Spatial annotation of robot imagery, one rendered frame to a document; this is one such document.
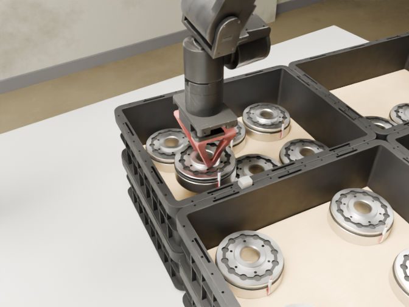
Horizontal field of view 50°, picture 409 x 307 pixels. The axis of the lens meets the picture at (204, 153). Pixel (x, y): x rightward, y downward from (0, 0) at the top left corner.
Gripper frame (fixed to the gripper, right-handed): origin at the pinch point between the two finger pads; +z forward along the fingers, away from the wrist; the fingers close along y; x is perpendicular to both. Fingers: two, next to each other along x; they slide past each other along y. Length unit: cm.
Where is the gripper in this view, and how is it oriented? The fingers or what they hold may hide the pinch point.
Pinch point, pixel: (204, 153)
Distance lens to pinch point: 71.5
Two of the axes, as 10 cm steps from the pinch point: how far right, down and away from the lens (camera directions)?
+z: 0.1, 7.7, 6.3
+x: -9.1, 2.7, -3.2
